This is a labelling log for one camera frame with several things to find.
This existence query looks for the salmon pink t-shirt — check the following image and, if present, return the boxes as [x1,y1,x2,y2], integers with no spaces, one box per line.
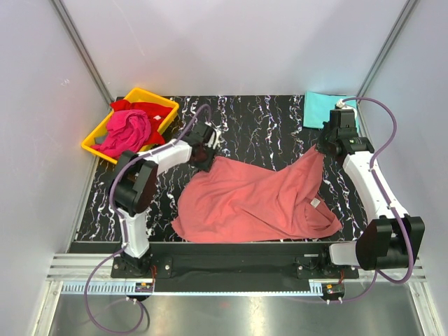
[171,148,342,243]

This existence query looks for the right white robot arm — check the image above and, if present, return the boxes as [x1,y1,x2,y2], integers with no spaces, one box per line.
[316,108,425,278]

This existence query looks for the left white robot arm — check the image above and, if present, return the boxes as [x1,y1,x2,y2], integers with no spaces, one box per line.
[109,122,221,277]

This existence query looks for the folded turquoise t-shirt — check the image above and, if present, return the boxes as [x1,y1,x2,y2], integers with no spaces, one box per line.
[303,91,348,130]

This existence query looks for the red t-shirt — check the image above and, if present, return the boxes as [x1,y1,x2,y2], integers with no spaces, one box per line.
[110,99,172,146]

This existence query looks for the magenta t-shirt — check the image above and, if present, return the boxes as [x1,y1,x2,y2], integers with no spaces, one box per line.
[92,109,152,159]

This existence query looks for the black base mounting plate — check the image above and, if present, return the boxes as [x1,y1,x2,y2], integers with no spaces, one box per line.
[111,242,359,289]

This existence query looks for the left small circuit board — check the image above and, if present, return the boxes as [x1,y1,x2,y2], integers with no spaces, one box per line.
[135,282,154,293]

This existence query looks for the small circuit board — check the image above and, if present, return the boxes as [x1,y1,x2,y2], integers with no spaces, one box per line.
[325,283,345,295]
[135,282,154,293]

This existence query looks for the right small circuit board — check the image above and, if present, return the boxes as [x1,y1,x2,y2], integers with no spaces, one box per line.
[325,283,345,295]

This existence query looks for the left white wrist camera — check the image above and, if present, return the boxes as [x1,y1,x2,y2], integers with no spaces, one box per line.
[206,128,221,150]

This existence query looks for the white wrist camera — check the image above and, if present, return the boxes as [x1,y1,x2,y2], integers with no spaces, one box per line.
[335,99,358,114]
[206,128,221,150]

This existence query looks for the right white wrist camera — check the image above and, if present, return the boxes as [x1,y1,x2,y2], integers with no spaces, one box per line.
[335,99,358,114]

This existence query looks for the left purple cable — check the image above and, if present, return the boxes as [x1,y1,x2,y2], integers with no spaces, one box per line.
[83,103,213,334]

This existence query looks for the right aluminium frame post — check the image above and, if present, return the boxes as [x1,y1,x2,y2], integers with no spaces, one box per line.
[357,0,420,97]

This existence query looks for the aluminium frame post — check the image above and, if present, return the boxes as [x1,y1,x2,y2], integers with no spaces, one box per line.
[49,0,113,104]
[357,0,420,97]

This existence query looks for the white slotted cable duct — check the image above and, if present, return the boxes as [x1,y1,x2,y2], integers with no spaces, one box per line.
[62,281,324,297]

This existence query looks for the left aluminium frame post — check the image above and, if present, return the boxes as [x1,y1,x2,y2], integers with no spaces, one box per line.
[49,0,113,104]

